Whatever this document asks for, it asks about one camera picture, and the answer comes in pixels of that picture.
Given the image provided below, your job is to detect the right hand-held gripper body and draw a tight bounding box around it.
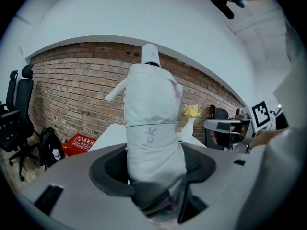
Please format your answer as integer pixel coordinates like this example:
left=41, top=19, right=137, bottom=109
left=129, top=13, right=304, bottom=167
left=224, top=100, right=272, bottom=154

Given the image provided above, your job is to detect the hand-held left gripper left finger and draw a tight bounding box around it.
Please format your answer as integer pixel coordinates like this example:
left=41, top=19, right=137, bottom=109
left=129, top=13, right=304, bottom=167
left=16, top=142, right=154, bottom=230

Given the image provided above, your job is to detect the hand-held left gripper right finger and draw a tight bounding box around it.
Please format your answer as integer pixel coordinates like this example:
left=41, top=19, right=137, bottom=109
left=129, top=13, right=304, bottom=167
left=167, top=141, right=262, bottom=230

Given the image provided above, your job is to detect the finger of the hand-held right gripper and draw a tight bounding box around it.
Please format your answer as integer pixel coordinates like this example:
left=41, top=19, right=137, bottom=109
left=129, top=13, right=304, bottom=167
left=203, top=118, right=243, bottom=132

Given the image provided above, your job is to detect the white cylindrical roll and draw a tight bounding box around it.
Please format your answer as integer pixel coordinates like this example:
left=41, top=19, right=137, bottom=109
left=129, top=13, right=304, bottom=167
left=104, top=43, right=188, bottom=223

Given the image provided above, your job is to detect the person's right forearm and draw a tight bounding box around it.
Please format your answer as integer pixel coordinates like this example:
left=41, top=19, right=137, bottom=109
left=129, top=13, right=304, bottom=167
left=250, top=129, right=276, bottom=148

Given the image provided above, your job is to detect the black office chair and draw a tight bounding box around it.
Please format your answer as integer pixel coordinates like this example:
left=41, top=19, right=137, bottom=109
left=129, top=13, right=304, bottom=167
left=204, top=104, right=231, bottom=151
left=0, top=64, right=41, bottom=182
left=0, top=70, right=19, bottom=116

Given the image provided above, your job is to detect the yellow flower bouquet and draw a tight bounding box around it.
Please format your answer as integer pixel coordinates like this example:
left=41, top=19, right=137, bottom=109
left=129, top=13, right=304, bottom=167
left=183, top=103, right=202, bottom=119

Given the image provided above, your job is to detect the white vase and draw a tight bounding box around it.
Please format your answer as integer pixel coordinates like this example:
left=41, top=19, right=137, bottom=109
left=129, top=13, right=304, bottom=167
left=180, top=117, right=197, bottom=144

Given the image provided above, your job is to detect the red box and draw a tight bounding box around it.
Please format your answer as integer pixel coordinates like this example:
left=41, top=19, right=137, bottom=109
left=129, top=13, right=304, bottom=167
left=60, top=133, right=98, bottom=158

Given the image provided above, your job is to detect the black backpack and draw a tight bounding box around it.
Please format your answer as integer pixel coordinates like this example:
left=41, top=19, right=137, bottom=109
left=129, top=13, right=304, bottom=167
left=37, top=126, right=66, bottom=172

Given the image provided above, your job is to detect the white table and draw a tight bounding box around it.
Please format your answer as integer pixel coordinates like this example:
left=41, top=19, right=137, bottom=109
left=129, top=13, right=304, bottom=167
left=88, top=123, right=207, bottom=153

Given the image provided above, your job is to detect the black head camera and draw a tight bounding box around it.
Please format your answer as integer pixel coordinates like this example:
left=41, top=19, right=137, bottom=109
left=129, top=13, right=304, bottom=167
left=204, top=0, right=246, bottom=20

